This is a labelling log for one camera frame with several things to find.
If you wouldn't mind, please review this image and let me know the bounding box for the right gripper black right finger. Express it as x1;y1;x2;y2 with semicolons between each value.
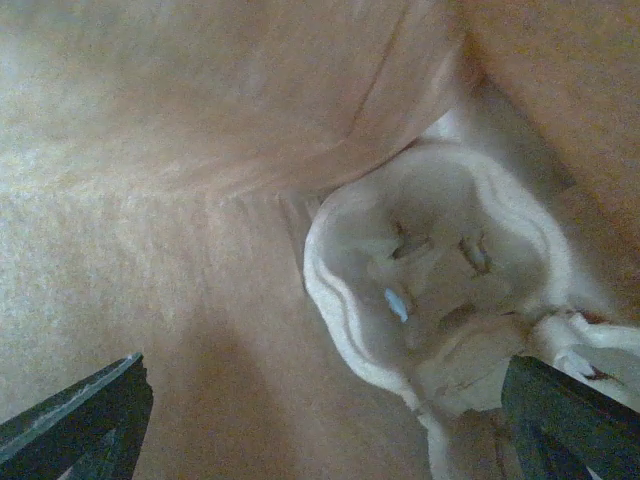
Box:
501;356;639;479

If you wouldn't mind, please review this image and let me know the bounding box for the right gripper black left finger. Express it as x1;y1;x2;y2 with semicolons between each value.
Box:
1;353;153;479

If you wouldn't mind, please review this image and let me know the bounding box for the single pulp cup carrier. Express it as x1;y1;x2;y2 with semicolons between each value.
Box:
303;143;639;479

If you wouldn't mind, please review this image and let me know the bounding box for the brown kraft paper bag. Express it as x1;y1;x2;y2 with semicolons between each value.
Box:
1;1;639;479

